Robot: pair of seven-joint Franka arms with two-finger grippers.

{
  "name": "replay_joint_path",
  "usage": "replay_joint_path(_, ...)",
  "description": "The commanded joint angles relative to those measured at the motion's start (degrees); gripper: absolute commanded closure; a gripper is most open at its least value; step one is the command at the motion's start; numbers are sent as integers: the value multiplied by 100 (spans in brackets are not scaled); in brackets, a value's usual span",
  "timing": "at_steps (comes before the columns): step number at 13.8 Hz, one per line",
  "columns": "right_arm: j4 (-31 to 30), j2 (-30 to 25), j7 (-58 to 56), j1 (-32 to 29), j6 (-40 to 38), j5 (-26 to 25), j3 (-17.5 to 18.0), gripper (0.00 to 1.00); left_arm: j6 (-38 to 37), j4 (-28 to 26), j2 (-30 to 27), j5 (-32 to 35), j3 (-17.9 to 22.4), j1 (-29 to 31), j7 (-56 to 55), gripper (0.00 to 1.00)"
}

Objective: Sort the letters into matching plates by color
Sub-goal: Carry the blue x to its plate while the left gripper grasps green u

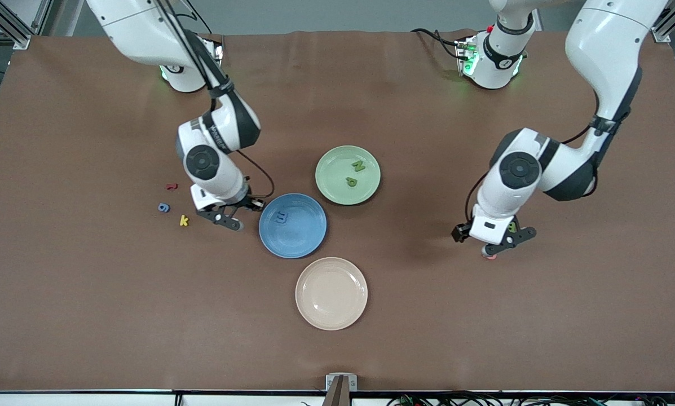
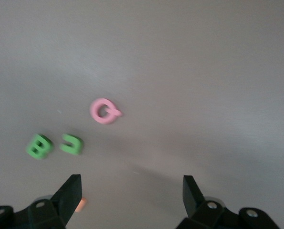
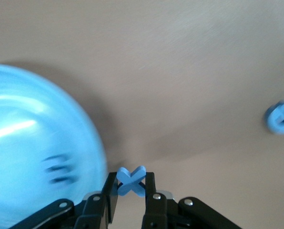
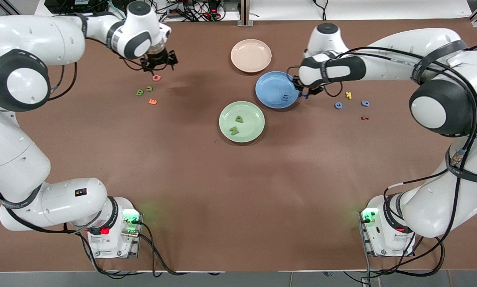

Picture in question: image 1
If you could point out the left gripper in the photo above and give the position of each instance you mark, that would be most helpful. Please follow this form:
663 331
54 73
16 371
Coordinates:
459 232

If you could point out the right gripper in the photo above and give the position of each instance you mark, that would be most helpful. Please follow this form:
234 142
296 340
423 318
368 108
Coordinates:
248 201

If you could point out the blue foam letter m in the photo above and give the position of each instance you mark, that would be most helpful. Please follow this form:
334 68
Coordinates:
281 217

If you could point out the green foam letter P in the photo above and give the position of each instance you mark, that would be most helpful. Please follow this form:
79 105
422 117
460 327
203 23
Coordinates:
351 181

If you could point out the green foam letter N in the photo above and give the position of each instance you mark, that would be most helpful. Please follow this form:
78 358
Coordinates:
358 166

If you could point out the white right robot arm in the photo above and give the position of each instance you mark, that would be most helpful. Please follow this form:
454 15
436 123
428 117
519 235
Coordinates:
140 28

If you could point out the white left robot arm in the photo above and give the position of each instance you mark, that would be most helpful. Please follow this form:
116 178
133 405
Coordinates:
602 45

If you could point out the blue plate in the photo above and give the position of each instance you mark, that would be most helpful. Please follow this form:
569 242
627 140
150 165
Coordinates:
292 245

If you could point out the green plate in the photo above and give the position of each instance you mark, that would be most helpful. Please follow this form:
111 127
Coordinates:
334 175

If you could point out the cream plate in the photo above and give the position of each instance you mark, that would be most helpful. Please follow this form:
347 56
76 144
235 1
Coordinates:
331 293

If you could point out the brown table mat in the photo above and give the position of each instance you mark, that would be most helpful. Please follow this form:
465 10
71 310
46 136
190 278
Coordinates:
89 310

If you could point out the grey metal camera bracket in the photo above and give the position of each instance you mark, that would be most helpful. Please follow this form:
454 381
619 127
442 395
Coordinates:
341 389

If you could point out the white table edge rail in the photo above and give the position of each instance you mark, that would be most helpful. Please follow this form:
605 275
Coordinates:
89 400

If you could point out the aluminium frame profile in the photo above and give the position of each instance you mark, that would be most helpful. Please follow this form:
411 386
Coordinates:
665 22
11 27

